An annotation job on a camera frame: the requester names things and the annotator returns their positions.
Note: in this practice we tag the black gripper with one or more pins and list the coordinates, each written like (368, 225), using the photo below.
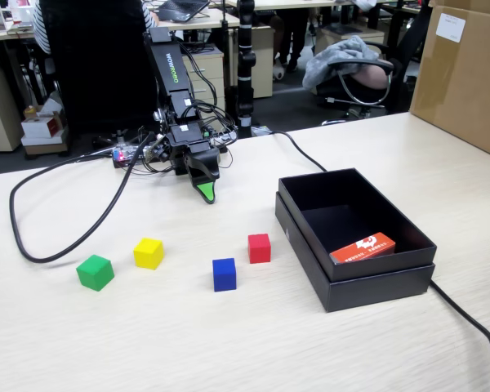
(188, 139)

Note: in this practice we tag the red cube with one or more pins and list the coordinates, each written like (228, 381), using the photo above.
(259, 249)

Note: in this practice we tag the yellow cube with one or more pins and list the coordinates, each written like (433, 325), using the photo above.
(148, 254)

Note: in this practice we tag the blue cube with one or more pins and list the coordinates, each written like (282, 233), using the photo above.
(224, 275)

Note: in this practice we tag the green cube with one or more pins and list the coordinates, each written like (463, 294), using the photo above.
(94, 273)

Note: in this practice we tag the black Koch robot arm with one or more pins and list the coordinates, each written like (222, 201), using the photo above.
(169, 65)

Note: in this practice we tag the black cardboard box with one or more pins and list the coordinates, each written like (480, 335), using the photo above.
(330, 192)

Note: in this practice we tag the open cardboard box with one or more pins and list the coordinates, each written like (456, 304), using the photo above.
(45, 150)

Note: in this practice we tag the orange card box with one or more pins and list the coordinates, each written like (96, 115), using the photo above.
(363, 249)

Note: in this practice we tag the black open box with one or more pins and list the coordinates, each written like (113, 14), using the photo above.
(375, 292)

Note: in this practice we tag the large brown cardboard box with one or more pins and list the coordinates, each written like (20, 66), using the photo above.
(461, 81)

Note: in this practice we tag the robot controller board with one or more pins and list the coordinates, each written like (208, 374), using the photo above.
(122, 156)

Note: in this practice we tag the beige drawer cabinet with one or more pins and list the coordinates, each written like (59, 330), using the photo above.
(0, 114)
(263, 61)
(206, 69)

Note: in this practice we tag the black pole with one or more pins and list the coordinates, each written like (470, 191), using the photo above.
(246, 61)

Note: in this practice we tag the black office chair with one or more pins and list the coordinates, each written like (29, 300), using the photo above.
(98, 61)

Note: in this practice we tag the light wooden desk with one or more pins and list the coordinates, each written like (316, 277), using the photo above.
(216, 20)

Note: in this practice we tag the person in black trousers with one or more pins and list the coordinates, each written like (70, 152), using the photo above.
(294, 36)

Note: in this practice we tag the black laptop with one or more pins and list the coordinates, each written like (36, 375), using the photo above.
(179, 10)

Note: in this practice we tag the white red carton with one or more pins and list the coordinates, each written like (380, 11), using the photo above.
(38, 127)

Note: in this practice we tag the grey cloth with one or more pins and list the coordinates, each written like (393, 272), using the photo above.
(335, 57)

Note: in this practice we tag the chrome armed office chair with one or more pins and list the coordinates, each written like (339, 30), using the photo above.
(351, 63)

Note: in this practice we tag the pink seat cushion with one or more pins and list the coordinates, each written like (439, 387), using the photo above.
(373, 77)

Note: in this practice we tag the person in striped shirt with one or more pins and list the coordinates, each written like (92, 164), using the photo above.
(41, 28)

